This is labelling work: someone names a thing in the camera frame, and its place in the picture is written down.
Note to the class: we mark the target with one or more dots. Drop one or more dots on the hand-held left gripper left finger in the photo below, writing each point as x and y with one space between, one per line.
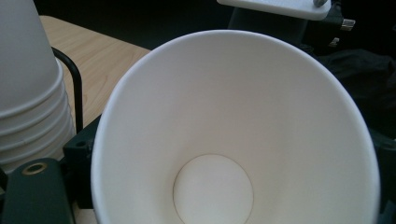
81 168

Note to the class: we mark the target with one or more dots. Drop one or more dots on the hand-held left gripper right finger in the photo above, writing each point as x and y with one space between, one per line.
386 174

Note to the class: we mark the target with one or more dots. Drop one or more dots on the stack of white paper cups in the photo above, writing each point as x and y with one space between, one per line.
28 93

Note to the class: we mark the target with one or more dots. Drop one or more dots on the single white paper cup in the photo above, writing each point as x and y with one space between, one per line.
236 124

